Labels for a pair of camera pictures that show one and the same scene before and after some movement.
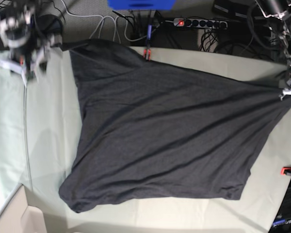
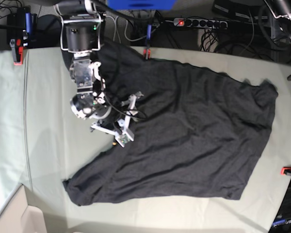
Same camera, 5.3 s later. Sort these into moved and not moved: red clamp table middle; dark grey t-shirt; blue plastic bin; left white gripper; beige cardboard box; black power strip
Moved: left white gripper; dark grey t-shirt
Not moved: blue plastic bin; beige cardboard box; black power strip; red clamp table middle
